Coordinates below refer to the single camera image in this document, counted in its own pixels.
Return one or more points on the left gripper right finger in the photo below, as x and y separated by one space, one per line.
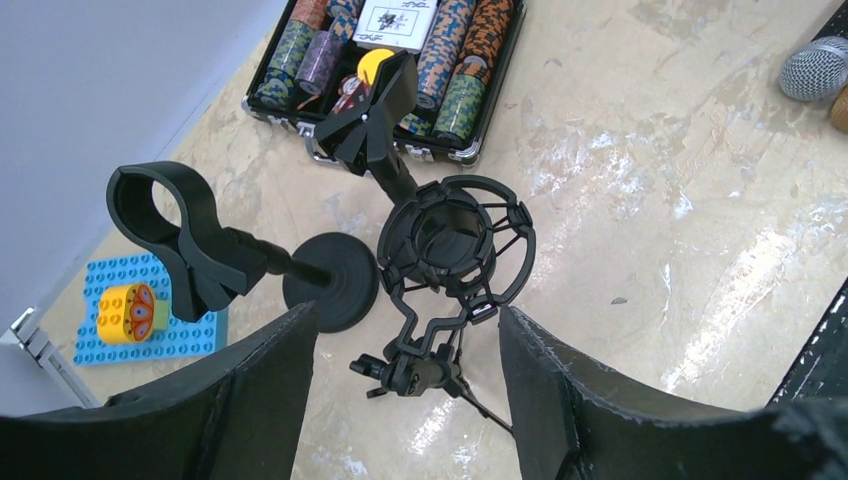
575 417

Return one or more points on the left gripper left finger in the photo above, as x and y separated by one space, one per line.
234 414

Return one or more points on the black tripod mic stand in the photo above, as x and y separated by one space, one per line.
474 206

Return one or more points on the black round-base mic stand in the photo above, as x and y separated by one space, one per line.
170 210

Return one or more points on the gold microphone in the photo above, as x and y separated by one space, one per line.
838 115

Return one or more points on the silver-head black microphone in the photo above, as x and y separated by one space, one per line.
816 71

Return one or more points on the blue building baseplate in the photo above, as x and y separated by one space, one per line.
179 339

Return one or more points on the yellow orange toy brick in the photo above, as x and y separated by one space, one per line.
130 314

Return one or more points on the red triangular token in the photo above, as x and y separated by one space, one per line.
352 91

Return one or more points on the black poker chip case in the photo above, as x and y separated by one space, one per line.
460 70

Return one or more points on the yellow dealer chip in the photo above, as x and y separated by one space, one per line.
369 64

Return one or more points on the white playing card deck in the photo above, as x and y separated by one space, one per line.
395 24

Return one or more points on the black front mounting rail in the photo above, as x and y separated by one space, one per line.
820 368

